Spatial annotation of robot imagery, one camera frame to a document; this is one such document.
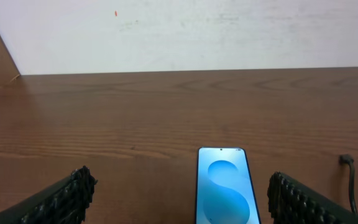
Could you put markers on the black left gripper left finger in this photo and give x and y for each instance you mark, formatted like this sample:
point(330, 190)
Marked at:
point(64, 202)

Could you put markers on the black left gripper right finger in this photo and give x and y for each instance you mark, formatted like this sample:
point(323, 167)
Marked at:
point(290, 201)

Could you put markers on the blue Samsung smartphone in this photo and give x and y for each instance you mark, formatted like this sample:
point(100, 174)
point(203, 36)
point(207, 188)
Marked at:
point(224, 188)

